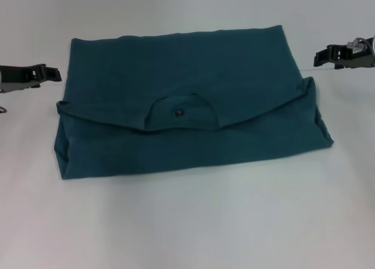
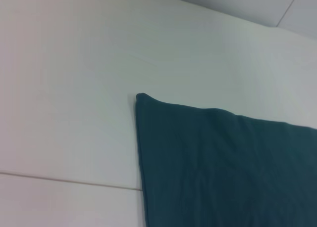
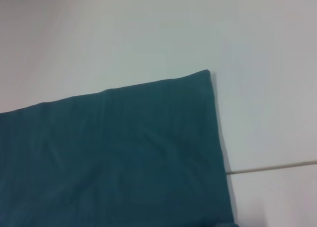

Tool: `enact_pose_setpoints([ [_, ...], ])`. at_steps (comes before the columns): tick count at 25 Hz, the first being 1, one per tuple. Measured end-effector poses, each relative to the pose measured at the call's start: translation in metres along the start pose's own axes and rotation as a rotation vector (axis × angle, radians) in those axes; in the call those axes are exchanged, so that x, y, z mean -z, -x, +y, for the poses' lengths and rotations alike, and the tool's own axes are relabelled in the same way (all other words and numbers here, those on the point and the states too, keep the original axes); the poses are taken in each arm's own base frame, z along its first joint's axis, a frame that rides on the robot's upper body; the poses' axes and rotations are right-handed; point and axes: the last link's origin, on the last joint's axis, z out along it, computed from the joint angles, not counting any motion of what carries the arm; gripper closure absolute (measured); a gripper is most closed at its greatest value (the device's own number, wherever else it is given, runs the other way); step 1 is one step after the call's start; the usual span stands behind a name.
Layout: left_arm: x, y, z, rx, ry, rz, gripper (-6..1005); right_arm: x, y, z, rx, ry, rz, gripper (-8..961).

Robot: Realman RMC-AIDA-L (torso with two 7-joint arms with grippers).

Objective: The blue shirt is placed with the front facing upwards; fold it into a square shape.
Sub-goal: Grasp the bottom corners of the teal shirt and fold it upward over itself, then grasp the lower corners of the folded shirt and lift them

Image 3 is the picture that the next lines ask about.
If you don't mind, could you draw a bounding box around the teal FREE print t-shirt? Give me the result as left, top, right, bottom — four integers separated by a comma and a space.
0, 69, 240, 227

